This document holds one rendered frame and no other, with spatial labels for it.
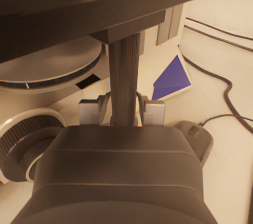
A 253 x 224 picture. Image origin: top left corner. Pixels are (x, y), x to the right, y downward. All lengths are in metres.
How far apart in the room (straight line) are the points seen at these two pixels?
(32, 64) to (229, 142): 0.27
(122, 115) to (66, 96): 0.07
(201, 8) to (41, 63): 0.56
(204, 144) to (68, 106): 0.16
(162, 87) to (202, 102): 0.08
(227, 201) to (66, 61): 0.24
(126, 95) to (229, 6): 0.55
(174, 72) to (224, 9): 0.40
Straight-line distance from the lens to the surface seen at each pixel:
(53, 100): 0.21
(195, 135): 0.23
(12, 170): 0.19
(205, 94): 0.35
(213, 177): 0.25
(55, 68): 0.23
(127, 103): 0.16
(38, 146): 0.17
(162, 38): 0.28
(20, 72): 0.24
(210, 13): 0.69
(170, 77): 0.30
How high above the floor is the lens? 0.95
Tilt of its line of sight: 42 degrees down
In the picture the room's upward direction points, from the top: 1 degrees clockwise
